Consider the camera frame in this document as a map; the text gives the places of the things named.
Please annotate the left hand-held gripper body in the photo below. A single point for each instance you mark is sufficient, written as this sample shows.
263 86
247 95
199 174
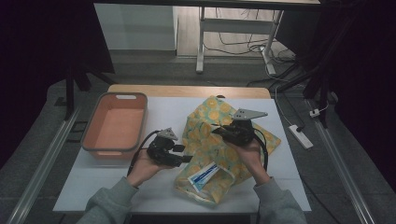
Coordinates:
162 151

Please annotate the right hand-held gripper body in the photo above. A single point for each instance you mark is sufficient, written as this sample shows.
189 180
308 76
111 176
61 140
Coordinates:
241 133

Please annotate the yellow floral cloth tote bag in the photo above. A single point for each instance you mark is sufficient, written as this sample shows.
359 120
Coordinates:
202 133

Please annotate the blue white toothpaste tube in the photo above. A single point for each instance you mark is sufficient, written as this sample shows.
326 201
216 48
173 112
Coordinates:
204 177

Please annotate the orange plastic basket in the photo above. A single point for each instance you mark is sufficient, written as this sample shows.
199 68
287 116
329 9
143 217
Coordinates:
115 124

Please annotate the person's left hand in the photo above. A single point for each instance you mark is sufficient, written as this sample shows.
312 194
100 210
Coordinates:
144 169

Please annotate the person's right hand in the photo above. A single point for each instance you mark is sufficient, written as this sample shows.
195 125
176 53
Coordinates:
252 158

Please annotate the white table sheet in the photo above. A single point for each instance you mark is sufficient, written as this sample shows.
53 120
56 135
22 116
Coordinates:
168 115

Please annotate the white power strip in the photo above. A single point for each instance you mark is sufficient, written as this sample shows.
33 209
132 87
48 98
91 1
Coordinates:
300 136

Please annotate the white plug adapter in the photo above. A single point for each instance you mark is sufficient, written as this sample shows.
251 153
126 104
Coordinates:
314 113

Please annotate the black stand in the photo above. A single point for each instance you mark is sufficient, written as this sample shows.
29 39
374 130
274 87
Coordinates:
317 71
70 93

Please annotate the white cabinet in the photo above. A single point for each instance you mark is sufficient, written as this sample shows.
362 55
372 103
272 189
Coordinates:
137 28

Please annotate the dark curtain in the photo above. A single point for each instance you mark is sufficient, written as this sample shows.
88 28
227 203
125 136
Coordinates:
37 62
370 77

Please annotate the white desk frame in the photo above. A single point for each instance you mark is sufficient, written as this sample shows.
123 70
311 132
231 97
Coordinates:
233 25

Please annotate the metal floor rail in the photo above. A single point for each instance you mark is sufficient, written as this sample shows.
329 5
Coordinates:
46 158
339 161

